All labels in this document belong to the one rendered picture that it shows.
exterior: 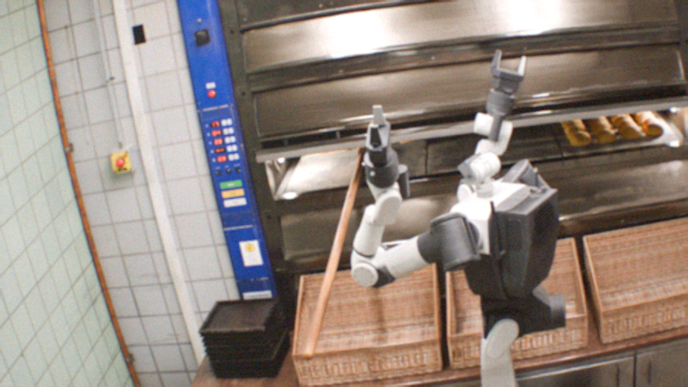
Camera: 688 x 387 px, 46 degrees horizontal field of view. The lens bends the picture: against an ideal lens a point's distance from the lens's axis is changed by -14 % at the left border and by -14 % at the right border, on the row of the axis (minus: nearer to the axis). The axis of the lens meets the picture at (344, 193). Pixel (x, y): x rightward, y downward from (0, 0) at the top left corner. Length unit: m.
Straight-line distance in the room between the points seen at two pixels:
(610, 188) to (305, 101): 1.30
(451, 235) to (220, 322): 1.39
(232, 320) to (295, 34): 1.15
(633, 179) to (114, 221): 2.24
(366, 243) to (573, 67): 1.31
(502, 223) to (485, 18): 1.10
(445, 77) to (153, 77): 1.17
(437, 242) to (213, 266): 1.54
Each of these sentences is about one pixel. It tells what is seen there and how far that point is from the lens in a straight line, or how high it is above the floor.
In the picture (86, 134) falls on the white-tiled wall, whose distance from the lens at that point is 3.88.
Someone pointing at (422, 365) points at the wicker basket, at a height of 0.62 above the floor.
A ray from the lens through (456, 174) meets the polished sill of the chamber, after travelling 3.64.
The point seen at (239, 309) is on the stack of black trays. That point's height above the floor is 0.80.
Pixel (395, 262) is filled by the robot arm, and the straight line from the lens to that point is 2.64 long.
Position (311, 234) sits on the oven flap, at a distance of 3.76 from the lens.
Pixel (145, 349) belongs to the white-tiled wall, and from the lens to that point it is 4.21.
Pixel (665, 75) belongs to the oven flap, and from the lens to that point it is 3.63.
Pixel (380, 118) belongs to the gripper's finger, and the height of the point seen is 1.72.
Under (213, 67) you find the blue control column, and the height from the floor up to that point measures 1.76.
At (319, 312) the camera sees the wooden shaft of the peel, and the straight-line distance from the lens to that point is 2.65.
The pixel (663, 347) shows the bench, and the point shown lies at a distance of 3.48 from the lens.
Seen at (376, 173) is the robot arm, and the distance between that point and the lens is 2.47.
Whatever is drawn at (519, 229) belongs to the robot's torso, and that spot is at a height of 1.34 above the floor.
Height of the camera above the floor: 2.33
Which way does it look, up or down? 18 degrees down
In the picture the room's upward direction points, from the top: 11 degrees counter-clockwise
